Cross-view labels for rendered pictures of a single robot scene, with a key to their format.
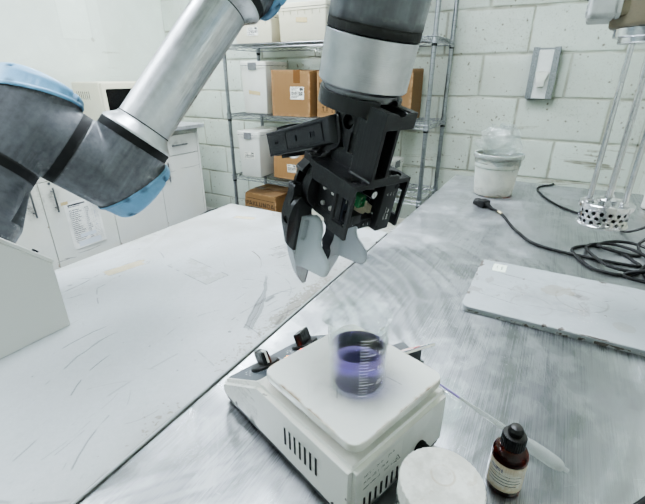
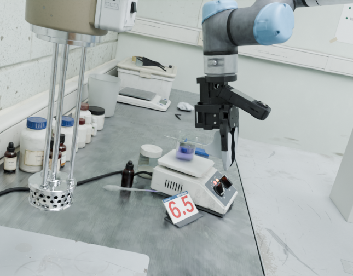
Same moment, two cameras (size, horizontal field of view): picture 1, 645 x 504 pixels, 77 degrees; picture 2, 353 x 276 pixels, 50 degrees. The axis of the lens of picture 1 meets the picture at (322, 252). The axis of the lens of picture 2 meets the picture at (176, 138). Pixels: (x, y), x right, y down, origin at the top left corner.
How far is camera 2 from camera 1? 1.19 m
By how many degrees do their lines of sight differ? 130
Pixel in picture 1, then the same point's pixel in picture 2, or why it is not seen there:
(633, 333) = (21, 242)
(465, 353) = (142, 225)
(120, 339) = (312, 217)
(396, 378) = (172, 159)
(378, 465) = not seen: hidden behind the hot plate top
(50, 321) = (345, 211)
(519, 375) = (112, 217)
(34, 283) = (352, 189)
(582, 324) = (57, 246)
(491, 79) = not seen: outside the picture
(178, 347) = (283, 216)
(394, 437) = not seen: hidden behind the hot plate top
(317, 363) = (200, 162)
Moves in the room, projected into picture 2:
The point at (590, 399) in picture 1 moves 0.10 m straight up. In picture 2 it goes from (79, 209) to (84, 167)
